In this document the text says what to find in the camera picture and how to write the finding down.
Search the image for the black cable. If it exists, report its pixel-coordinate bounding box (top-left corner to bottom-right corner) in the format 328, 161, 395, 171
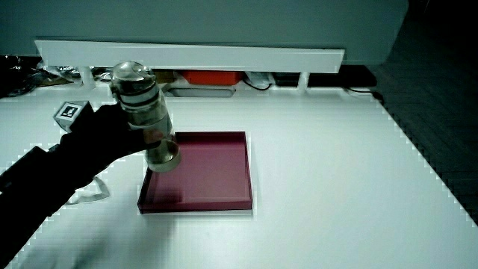
343, 86, 385, 105

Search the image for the clear glass bottle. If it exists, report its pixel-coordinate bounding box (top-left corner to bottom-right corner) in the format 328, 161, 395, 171
109, 61, 182, 173

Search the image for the crumpled silver foil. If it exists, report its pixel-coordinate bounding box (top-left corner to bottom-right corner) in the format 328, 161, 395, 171
36, 61, 113, 82

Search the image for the white strap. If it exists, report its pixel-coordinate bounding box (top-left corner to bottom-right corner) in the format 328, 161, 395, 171
66, 176, 111, 205

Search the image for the orange box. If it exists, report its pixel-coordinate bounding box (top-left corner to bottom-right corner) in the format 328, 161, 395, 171
181, 70, 244, 86

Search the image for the person's left hand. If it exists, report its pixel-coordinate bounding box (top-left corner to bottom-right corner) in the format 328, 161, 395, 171
53, 100, 164, 179

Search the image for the dark red square tray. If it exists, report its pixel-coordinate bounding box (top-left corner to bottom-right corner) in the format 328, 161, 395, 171
137, 130, 254, 215

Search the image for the white plug adapter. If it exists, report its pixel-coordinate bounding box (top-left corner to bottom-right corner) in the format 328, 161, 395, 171
243, 71, 276, 90

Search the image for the long white shelf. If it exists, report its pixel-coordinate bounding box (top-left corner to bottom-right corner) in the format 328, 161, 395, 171
34, 39, 346, 93

